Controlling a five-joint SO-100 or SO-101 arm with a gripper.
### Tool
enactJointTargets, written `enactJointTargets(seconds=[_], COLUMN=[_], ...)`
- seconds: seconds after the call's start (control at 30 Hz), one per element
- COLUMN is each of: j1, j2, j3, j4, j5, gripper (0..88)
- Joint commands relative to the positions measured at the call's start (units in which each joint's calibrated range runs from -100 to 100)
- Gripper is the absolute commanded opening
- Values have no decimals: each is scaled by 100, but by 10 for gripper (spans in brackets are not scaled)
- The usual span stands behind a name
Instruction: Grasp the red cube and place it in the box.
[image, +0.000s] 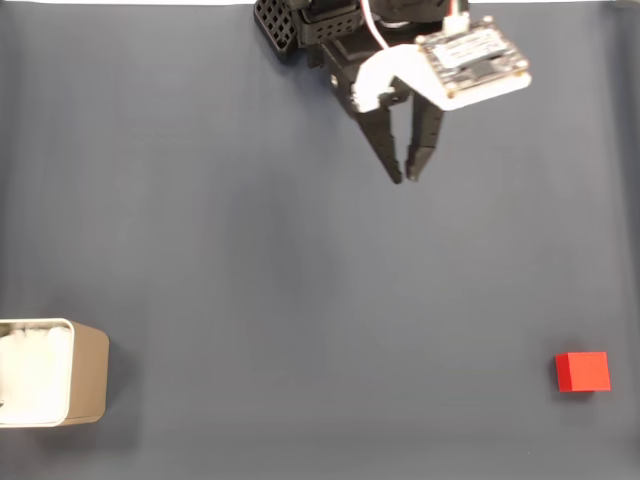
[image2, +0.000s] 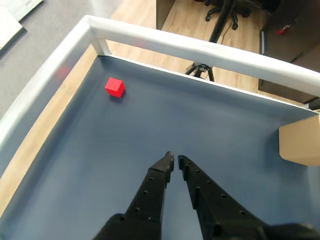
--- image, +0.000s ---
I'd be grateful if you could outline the red cube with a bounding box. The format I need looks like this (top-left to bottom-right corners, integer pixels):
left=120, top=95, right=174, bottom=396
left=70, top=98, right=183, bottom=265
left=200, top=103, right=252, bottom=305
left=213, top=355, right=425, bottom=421
left=555, top=351, right=612, bottom=394

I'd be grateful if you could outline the beige box with white rim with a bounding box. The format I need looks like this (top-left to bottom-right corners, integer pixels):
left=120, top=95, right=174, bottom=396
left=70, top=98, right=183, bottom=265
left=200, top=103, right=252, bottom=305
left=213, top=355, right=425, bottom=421
left=0, top=317, right=110, bottom=429

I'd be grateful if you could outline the white tissue paper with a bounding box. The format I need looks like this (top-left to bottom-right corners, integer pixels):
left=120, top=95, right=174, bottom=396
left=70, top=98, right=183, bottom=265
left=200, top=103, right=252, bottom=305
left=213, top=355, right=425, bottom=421
left=0, top=323, right=71, bottom=419

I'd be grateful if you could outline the white red gripper servo cable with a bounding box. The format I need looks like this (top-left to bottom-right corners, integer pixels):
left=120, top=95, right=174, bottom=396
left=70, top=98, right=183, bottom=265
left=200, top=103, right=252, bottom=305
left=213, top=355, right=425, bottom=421
left=358, top=0, right=392, bottom=52

